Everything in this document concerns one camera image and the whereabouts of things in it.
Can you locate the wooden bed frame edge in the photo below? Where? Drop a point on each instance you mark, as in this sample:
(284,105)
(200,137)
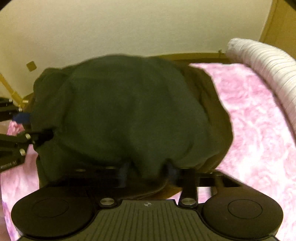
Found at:
(216,57)

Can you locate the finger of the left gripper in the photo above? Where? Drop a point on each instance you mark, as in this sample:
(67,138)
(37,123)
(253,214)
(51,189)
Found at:
(37,139)

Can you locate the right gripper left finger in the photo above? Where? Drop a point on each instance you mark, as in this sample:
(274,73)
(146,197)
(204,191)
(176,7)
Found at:
(102,175)

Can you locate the pink floral bed blanket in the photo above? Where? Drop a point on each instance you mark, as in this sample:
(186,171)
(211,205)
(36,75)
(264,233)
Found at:
(263,151)

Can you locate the light striped rolled duvet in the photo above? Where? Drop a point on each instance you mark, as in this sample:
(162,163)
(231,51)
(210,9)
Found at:
(274,65)

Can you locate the black shirt garment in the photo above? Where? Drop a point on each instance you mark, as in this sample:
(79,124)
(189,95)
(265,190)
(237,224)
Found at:
(144,111)

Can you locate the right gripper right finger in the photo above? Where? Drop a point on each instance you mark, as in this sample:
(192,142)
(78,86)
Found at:
(227,189)

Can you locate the wooden door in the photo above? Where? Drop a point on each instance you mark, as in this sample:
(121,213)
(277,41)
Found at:
(280,30)

